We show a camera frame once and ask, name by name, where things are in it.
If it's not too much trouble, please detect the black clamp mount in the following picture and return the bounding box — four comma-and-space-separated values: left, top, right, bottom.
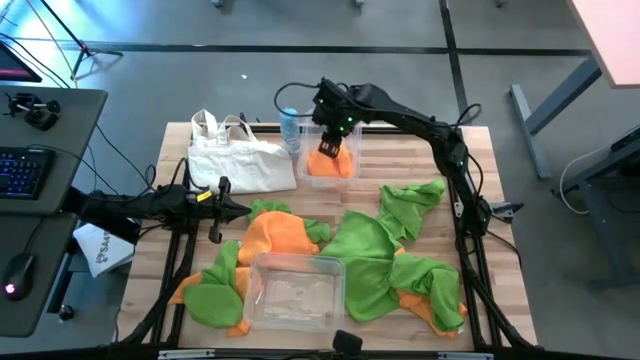
4, 92, 62, 132

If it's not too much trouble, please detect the silver metal bracket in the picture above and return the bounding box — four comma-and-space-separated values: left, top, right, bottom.
438, 351, 495, 360
158, 348, 216, 360

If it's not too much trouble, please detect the black aluminium rig frame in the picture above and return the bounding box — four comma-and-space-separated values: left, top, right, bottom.
117, 122, 539, 360

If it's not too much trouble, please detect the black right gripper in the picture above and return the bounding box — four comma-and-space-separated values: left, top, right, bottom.
311, 76, 363, 161

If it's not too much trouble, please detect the pink table top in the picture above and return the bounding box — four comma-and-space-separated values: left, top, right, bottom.
567, 0, 640, 90

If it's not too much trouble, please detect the grey table leg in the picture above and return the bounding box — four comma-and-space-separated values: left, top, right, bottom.
509, 54, 604, 181

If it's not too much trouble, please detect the clear plastic bin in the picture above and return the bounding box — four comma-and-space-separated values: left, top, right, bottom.
243, 252, 347, 334
297, 119, 364, 182

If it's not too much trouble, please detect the black clamp bracket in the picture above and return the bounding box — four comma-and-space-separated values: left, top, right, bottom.
488, 200, 525, 225

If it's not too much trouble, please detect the white canvas tote bag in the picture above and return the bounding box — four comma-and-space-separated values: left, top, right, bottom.
187, 108, 299, 195

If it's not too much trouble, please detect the white printed bag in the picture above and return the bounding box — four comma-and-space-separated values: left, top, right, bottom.
72, 222, 136, 279

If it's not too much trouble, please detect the clear plastic water bottle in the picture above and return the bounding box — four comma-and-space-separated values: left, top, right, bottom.
278, 107, 303, 156

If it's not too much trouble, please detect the grey desk frame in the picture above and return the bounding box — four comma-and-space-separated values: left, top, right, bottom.
552, 124, 640, 289

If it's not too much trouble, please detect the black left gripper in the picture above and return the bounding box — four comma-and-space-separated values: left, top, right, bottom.
198, 175, 253, 245

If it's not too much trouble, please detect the green microfiber towel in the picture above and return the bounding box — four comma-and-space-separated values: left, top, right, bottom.
388, 252, 466, 334
375, 178, 447, 244
319, 209, 404, 324
248, 198, 332, 245
182, 239, 246, 330

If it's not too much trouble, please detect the dark grey desk top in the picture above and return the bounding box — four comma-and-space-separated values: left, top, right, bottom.
0, 213, 79, 339
0, 85, 109, 216

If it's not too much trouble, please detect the black backlit keyboard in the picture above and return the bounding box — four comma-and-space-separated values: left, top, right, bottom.
0, 146, 56, 201

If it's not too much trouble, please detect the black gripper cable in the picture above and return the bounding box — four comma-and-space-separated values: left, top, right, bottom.
273, 81, 321, 119

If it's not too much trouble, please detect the white cable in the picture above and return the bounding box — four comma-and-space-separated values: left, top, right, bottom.
558, 144, 609, 216

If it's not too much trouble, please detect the black computer mouse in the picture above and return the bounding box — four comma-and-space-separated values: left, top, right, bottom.
2, 252, 36, 302

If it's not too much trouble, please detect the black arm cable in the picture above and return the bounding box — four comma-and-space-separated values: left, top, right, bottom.
144, 157, 211, 199

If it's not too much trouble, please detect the black computer monitor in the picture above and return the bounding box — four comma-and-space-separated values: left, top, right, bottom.
0, 40, 44, 84

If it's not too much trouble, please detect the black tripod stand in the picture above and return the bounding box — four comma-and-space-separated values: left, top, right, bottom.
39, 0, 124, 81

